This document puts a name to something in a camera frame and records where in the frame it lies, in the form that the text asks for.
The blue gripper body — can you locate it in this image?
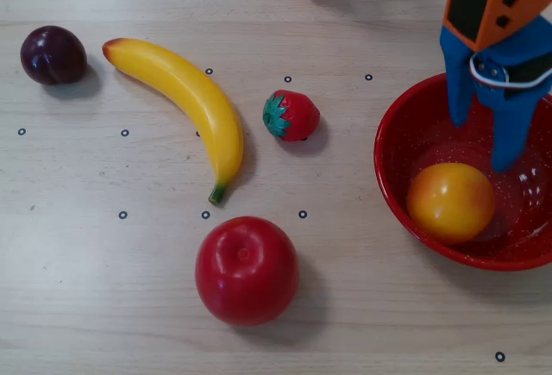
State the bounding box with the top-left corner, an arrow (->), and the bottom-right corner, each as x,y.
439,15 -> 552,91

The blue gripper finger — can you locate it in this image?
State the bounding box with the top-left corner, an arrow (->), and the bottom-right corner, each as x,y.
471,54 -> 552,173
445,63 -> 479,129

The yellow orange toy peach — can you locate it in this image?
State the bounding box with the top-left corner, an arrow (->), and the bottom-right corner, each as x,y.
405,162 -> 496,246

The red speckled enamel bowl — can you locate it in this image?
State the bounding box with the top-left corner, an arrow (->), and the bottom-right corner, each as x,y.
373,72 -> 552,272

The red toy strawberry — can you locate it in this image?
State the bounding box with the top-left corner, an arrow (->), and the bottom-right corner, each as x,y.
262,89 -> 322,142

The yellow toy banana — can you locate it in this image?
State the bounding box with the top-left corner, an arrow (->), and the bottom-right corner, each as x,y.
102,37 -> 245,206

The red toy apple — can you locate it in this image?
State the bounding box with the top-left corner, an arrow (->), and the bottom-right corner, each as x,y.
194,216 -> 301,328

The dark purple toy plum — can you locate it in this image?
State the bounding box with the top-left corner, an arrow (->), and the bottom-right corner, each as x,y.
19,25 -> 88,86

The white red black servo cable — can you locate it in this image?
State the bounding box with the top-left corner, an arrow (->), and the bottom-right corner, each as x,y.
468,50 -> 552,91

